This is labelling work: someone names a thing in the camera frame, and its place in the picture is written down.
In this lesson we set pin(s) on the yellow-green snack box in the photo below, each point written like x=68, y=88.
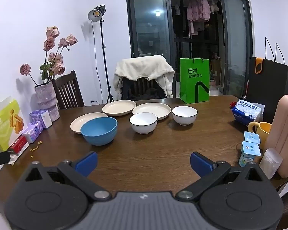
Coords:
x=2, y=124

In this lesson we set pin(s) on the white bowl with black rim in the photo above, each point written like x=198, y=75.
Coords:
x=143, y=123
x=184, y=115

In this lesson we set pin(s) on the black paper bag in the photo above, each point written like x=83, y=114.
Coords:
x=273, y=88

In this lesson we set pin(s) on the purple tissue cube box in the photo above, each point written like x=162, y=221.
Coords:
x=40, y=118

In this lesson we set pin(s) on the black garment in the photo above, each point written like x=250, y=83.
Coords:
x=152, y=94

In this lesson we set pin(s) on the studio light on tripod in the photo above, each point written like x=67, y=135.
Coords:
x=96, y=13

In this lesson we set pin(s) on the sliding glass door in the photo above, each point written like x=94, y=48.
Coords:
x=146, y=28

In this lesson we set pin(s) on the red box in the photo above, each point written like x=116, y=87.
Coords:
x=18, y=145

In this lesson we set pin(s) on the blue tissue pack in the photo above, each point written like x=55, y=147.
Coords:
x=248, y=112

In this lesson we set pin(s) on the chair with white sweater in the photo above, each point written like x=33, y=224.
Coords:
x=144, y=67

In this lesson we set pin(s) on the green paper bag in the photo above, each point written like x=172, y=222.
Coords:
x=194, y=83

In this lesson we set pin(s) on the scattered yellow popcorn pieces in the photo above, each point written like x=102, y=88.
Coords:
x=40, y=143

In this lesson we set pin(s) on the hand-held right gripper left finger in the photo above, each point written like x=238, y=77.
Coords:
x=87, y=163

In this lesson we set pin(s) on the hanging pink jacket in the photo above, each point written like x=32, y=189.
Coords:
x=198, y=9

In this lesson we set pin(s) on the yellow mug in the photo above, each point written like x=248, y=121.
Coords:
x=264, y=130

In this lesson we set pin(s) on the cream plate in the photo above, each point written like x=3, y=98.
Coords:
x=118, y=107
x=151, y=109
x=76, y=124

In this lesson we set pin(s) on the yogurt cup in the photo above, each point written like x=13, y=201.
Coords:
x=249, y=151
x=252, y=136

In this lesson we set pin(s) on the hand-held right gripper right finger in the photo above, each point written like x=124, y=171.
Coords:
x=201, y=164

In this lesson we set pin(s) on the purple tissue pack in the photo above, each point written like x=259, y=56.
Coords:
x=32, y=131

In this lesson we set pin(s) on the dark wooden chair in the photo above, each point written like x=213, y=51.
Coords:
x=67, y=81
x=144, y=82

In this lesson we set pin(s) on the bunch of dried pink roses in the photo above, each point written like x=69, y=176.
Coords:
x=55, y=62

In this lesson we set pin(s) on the clear plastic container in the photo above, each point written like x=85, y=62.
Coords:
x=270, y=163

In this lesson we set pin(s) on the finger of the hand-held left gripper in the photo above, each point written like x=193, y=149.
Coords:
x=0, y=159

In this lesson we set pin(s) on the blue bowl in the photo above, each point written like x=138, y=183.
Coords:
x=99, y=130

